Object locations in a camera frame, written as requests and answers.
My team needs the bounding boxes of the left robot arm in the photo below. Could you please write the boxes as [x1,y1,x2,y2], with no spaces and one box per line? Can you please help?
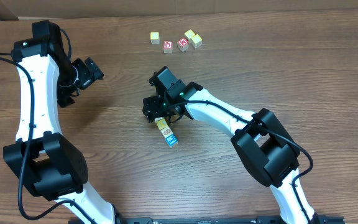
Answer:
[3,20,117,223]

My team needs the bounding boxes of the white block yellow sides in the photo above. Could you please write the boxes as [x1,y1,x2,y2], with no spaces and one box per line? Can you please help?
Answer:
[160,126,173,139]

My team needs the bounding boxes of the red block letter O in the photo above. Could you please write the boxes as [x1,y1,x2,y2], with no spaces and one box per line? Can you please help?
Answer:
[163,41,173,54]

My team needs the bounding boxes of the red block letter E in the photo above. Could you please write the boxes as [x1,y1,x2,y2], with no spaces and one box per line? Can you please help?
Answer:
[177,38,189,52]

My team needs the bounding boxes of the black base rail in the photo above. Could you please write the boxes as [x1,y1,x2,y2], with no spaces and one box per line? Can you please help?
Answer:
[67,215,345,224]

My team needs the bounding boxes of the white block blue letter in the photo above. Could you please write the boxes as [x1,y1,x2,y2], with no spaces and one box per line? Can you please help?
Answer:
[165,134,178,147]

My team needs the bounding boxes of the cardboard box wall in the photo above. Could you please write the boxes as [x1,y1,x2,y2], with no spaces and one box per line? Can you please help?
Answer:
[0,0,358,20]

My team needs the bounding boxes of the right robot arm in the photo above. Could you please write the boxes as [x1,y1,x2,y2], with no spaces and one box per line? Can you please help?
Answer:
[142,67,344,223]

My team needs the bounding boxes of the yellow block back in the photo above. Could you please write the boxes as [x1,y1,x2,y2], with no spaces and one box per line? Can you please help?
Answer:
[184,29,195,42]

